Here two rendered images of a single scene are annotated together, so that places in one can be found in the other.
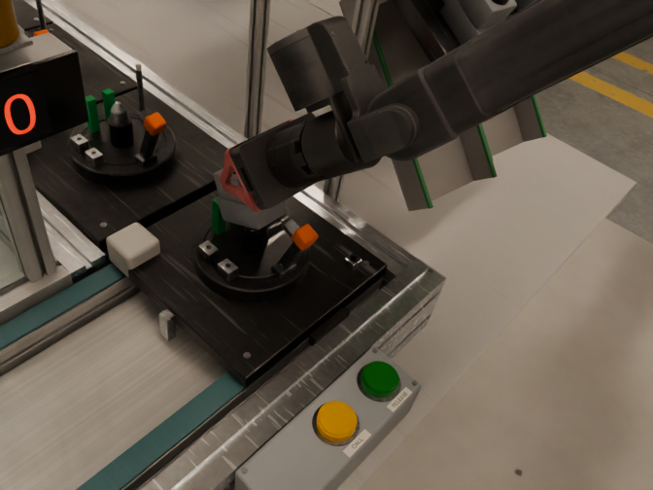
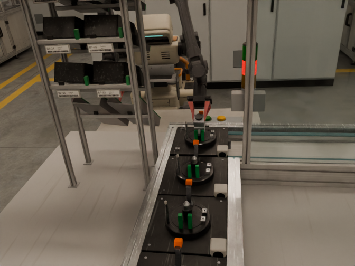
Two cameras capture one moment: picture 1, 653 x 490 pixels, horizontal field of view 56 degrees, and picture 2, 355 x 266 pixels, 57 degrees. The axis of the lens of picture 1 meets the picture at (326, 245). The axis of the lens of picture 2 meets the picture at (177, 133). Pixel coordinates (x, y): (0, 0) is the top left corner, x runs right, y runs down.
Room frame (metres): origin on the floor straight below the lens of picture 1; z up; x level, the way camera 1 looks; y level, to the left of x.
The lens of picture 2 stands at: (1.10, 1.19, 1.70)
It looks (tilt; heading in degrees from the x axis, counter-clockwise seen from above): 29 degrees down; 246
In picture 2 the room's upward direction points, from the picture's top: 4 degrees counter-clockwise
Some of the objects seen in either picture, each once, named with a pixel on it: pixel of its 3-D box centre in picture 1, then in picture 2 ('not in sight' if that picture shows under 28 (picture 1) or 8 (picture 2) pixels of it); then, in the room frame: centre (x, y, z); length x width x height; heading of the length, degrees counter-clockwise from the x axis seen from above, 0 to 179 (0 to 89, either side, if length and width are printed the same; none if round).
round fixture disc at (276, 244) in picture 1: (252, 251); (200, 137); (0.50, 0.09, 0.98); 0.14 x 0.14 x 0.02
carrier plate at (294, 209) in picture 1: (251, 262); (200, 141); (0.50, 0.09, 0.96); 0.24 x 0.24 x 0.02; 56
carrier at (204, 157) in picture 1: (120, 127); (194, 164); (0.65, 0.30, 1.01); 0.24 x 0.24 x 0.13; 56
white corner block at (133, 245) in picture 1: (133, 250); (222, 151); (0.48, 0.22, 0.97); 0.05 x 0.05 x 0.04; 56
